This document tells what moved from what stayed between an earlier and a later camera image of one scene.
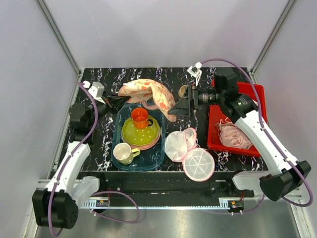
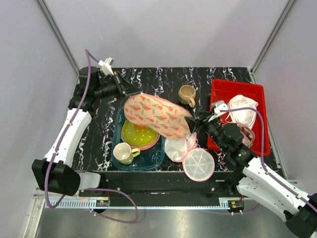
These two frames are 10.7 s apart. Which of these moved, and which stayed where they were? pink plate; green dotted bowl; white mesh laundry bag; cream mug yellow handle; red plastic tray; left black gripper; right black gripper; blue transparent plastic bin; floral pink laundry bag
Moved: left black gripper; floral pink laundry bag; right black gripper
Stayed: blue transparent plastic bin; pink plate; cream mug yellow handle; white mesh laundry bag; green dotted bowl; red plastic tray
